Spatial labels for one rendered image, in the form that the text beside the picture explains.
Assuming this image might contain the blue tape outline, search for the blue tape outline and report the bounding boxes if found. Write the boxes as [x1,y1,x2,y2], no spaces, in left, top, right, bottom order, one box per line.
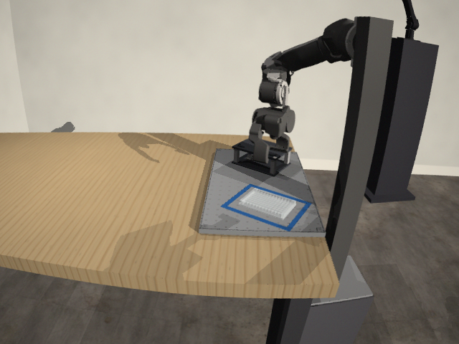
[221,184,312,231]

